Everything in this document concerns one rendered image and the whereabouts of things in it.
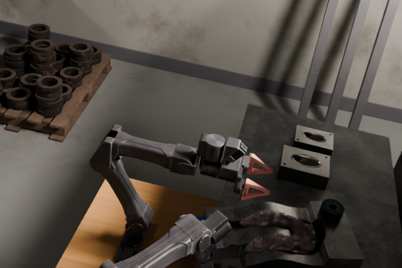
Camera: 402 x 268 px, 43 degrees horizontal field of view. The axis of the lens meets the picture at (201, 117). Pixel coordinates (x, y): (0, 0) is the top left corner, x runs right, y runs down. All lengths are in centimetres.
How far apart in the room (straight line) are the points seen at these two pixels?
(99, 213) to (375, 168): 122
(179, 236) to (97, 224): 67
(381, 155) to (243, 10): 190
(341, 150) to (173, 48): 217
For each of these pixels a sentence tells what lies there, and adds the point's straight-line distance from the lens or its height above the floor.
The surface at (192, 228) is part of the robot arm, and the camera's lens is 124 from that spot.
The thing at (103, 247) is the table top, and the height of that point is 80.
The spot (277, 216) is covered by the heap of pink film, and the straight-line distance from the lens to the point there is 182.
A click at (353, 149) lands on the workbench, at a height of 80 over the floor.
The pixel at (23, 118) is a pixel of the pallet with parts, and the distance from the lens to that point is 355.
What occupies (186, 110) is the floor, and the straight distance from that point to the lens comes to 385.
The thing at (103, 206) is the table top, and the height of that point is 80.
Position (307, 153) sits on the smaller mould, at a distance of 221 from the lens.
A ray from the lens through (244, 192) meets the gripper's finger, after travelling 146.
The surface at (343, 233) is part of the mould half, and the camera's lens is 186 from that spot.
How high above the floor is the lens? 216
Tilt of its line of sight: 35 degrees down
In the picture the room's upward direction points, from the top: 9 degrees clockwise
